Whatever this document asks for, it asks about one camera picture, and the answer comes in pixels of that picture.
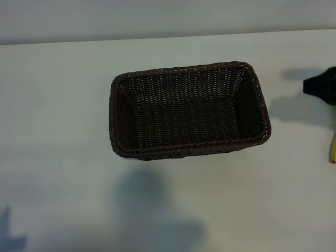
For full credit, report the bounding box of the dark brown woven basket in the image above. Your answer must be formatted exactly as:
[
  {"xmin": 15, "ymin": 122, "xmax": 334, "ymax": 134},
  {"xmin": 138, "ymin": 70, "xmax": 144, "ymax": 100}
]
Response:
[{"xmin": 109, "ymin": 61, "xmax": 272, "ymax": 160}]

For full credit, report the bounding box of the yellow banana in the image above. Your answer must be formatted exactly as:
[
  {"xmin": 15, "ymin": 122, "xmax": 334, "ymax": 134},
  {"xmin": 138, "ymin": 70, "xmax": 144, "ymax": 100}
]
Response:
[{"xmin": 329, "ymin": 131, "xmax": 336, "ymax": 164}]

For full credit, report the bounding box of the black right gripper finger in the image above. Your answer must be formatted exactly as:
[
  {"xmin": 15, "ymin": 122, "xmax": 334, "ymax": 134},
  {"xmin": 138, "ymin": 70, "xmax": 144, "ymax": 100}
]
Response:
[
  {"xmin": 303, "ymin": 83, "xmax": 336, "ymax": 106},
  {"xmin": 303, "ymin": 67, "xmax": 336, "ymax": 89}
]

